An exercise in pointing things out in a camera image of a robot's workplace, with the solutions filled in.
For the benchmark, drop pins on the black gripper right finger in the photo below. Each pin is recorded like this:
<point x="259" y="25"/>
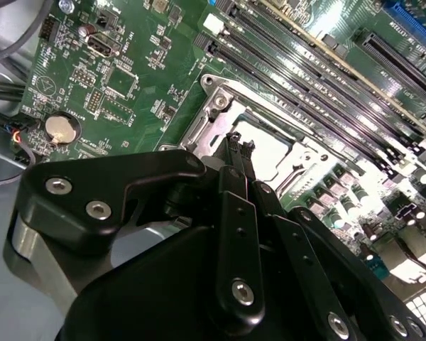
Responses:
<point x="305" y="241"/>

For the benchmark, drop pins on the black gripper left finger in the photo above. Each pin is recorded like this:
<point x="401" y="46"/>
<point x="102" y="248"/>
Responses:
<point x="92" y="174"/>

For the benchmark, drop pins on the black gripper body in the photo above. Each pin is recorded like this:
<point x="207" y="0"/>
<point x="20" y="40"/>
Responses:
<point x="145" y="302"/>

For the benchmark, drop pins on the metal socket cover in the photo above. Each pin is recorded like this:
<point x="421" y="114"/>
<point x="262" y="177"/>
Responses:
<point x="293" y="161"/>

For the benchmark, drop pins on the silver CPU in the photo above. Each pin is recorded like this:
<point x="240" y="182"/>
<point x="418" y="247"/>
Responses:
<point x="270" y="142"/>

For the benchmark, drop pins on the metal locking lever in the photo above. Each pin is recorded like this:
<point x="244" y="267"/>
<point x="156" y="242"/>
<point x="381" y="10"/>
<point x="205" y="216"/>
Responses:
<point x="270" y="107"/>

